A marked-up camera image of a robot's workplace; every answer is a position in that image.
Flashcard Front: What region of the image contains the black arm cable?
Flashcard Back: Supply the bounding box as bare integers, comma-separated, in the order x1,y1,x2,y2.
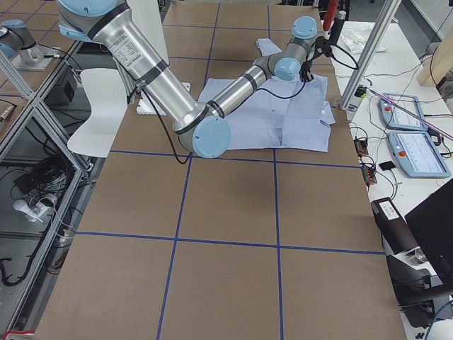
139,86,192,165

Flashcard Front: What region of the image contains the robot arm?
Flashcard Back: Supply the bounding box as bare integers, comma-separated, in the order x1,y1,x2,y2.
57,1,318,158

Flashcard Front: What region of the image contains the white plastic chair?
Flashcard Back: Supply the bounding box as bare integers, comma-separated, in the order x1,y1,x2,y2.
67,68,127,158

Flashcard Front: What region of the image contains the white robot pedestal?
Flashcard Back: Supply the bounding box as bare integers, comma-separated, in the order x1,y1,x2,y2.
128,1,169,115

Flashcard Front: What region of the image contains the red water bottle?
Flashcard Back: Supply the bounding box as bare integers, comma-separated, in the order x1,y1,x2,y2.
323,0,339,32

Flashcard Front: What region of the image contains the black monitor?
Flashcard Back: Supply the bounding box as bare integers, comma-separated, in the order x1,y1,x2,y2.
405,181,452,283

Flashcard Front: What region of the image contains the light blue striped shirt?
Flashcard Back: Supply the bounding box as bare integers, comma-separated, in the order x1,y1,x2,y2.
195,38,336,154

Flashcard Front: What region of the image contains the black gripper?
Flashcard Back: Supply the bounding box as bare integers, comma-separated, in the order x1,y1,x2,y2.
300,60,314,82

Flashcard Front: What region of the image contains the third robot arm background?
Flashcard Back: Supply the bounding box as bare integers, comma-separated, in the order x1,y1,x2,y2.
1,19,50,72

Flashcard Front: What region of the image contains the black water bottle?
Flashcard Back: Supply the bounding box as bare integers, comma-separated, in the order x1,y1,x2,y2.
328,10,347,45

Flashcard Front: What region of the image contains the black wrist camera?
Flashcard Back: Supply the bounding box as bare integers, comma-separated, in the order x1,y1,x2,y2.
313,36,334,60

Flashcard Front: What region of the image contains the upper blue teach pendant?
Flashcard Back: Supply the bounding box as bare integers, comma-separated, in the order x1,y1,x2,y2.
377,92,435,130

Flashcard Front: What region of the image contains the lower blue teach pendant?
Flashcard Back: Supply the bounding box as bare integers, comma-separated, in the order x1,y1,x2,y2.
388,131,451,179

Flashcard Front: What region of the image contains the blue teach pendant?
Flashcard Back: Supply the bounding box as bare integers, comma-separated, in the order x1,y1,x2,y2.
388,131,451,179
377,92,435,130

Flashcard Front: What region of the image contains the aluminium frame post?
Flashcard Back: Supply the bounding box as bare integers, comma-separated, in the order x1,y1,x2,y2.
339,0,401,110

